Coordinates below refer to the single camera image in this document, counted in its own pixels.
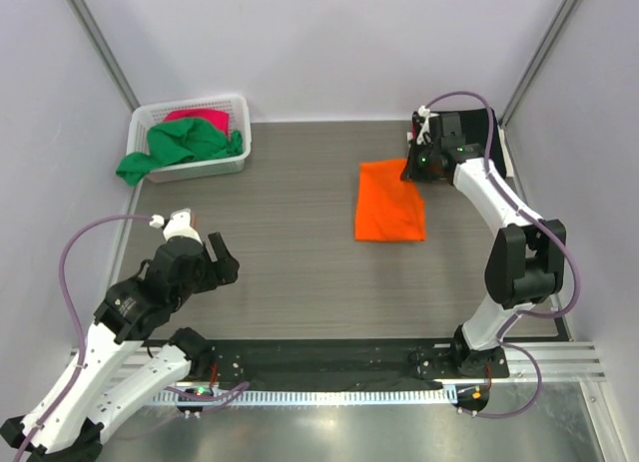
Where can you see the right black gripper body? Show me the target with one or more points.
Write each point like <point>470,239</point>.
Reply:
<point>427,171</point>

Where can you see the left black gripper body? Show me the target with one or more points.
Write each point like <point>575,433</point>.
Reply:
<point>205,279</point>

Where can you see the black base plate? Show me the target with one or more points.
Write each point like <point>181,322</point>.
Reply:
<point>351,365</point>

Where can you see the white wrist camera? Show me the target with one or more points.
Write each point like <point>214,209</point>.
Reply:
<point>420,120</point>
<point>179,224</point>

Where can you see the pink t shirt in basket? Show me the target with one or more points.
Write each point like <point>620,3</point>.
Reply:
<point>219,119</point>

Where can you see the left aluminium frame post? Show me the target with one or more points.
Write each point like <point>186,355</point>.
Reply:
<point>89,24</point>

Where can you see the aluminium front rail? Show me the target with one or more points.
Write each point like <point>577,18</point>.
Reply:
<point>557,361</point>

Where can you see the aluminium frame post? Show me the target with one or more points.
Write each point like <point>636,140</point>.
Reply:
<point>89,24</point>
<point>558,23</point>

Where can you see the folded black t shirt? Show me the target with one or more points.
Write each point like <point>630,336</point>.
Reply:
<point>476,127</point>

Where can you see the green t shirt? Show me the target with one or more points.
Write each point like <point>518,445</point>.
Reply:
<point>183,141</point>

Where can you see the white slotted cable duct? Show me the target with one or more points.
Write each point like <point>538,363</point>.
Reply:
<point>252,398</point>

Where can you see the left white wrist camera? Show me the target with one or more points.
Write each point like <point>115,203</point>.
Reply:
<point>179,224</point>

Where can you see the white plastic basket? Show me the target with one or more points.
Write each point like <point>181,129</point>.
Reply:
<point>147,116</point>

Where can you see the orange t shirt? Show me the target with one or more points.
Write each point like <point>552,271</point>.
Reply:
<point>388,209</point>

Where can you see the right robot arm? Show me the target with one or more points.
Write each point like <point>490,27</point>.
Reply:
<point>526,262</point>

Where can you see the right aluminium frame post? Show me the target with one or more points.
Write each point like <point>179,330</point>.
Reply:
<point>558,23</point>

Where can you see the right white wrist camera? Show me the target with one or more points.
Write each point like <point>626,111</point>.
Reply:
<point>420,120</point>

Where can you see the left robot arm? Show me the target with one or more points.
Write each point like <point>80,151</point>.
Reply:
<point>81,411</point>

